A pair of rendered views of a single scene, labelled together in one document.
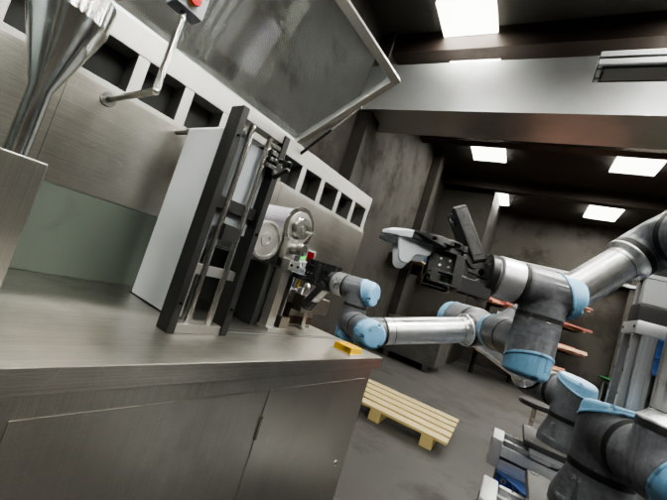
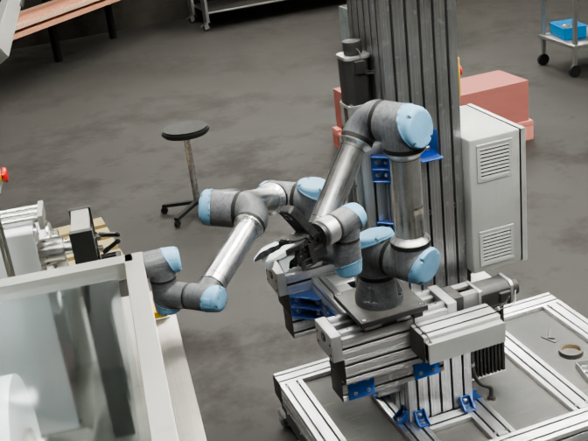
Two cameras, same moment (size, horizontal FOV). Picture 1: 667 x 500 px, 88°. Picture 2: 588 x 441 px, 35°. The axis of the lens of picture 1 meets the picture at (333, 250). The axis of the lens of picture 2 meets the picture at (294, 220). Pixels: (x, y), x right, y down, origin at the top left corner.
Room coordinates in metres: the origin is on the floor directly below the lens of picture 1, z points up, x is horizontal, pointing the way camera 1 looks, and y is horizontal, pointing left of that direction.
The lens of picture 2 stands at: (-0.82, 1.39, 2.21)
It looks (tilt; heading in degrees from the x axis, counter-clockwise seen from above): 23 degrees down; 312
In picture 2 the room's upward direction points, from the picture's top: 7 degrees counter-clockwise
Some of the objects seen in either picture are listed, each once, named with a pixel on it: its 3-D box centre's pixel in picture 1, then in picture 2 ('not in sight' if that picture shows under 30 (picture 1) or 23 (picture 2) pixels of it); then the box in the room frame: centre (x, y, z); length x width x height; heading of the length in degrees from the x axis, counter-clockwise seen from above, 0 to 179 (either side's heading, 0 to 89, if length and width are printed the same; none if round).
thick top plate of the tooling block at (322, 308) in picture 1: (280, 292); not in sight; (1.43, 0.16, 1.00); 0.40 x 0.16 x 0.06; 53
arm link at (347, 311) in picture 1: (351, 322); (171, 294); (1.06, -0.12, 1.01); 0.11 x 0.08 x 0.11; 16
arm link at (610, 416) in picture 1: (611, 437); (377, 251); (0.72, -0.66, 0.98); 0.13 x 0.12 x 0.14; 176
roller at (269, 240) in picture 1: (243, 233); not in sight; (1.17, 0.31, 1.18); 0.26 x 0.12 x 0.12; 53
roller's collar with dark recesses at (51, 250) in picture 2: not in sight; (52, 250); (0.98, 0.27, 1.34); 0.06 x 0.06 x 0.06; 53
